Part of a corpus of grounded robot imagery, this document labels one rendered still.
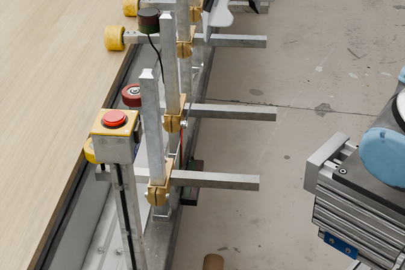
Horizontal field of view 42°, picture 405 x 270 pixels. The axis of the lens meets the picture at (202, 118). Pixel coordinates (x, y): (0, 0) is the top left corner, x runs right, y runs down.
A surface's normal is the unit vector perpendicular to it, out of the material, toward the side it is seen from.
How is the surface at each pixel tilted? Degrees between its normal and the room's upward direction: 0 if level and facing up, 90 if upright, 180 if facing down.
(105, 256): 0
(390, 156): 97
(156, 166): 90
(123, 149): 90
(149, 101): 90
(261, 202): 0
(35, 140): 0
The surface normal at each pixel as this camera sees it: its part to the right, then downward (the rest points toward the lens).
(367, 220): -0.67, 0.46
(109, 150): -0.12, 0.60
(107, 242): -0.03, -0.80
